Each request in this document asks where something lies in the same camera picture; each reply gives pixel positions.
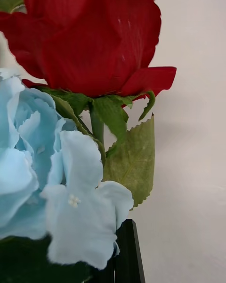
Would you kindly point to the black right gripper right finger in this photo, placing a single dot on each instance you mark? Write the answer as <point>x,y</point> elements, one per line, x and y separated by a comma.
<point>129,259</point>

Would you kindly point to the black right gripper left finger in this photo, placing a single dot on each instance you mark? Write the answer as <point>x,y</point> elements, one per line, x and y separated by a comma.
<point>106,277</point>

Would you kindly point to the pale blue flower green stem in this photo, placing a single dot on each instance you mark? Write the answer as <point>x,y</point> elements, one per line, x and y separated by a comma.
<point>70,217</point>

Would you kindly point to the red rose green stem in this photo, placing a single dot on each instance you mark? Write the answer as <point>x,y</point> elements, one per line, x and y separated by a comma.
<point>89,40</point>

